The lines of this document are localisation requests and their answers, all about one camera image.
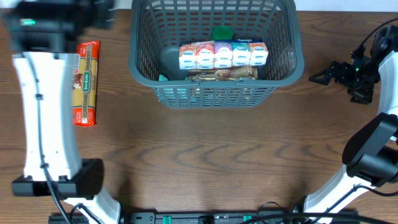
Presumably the orange spaghetti packet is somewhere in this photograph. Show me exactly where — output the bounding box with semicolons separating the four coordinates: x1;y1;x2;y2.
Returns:
72;40;100;127

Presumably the gold coffee bag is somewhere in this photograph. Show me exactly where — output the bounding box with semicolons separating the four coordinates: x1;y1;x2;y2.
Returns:
187;65;257;81

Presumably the teal wipes packet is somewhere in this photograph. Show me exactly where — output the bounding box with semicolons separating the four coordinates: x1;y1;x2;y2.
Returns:
158;75;188;100

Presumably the Kleenex tissue multipack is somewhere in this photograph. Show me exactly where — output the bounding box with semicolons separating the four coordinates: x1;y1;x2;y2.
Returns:
178;39;269;70

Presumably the green lid jar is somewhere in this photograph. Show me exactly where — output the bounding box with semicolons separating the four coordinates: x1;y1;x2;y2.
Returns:
211;26;234;40

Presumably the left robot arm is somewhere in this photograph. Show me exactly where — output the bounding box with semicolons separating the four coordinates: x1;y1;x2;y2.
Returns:
5;0;122;223

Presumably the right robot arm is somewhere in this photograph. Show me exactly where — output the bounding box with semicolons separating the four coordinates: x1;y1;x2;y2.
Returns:
298;20;397;223

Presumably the grey plastic basket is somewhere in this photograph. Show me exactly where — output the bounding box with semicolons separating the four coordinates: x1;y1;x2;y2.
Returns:
128;0;304;108

